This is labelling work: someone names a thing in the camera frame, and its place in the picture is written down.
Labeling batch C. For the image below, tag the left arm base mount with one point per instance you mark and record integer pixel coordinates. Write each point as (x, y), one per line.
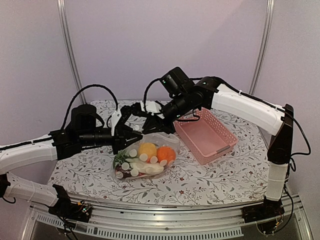
(66, 209)

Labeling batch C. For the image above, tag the clear zip top bag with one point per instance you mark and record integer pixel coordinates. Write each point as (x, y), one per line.
(160, 140)

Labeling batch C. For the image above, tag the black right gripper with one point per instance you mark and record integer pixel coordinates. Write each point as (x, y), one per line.
(155, 122)

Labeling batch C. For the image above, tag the left aluminium frame post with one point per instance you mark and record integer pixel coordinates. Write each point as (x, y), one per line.
(61, 6)

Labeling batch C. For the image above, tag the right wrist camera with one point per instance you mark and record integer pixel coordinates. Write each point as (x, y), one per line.
(143, 109)

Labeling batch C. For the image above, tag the aluminium frame post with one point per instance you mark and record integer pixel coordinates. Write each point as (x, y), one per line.
(270, 5)
(61, 6)

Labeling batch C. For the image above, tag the right aluminium frame post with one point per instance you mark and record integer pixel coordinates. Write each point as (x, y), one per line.
(270, 5)

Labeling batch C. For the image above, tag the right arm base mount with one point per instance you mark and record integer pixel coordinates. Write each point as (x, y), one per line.
(266, 209)

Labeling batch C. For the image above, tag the yellow toy fruit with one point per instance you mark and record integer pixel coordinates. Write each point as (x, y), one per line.
(147, 148)

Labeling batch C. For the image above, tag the orange toy fruit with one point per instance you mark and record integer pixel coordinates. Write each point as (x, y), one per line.
(166, 153)

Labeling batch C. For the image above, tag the pink plastic basket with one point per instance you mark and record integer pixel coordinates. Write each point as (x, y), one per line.
(205, 136)

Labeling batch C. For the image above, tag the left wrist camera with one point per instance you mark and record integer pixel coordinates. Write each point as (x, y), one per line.
(119, 118)

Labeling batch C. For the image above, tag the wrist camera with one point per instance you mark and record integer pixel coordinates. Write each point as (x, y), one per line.
(143, 109)
(119, 118)

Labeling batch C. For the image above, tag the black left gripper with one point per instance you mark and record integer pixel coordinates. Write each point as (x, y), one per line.
(120, 140)

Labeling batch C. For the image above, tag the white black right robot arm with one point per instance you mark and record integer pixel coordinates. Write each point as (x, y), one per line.
(274, 119)

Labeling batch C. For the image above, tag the aluminium front rail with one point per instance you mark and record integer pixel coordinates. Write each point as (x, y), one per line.
(116, 220)

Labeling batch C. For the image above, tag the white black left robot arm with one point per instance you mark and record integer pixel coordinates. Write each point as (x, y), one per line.
(28, 153)

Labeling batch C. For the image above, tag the white toy radish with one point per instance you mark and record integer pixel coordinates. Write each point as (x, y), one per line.
(120, 158)
(147, 168)

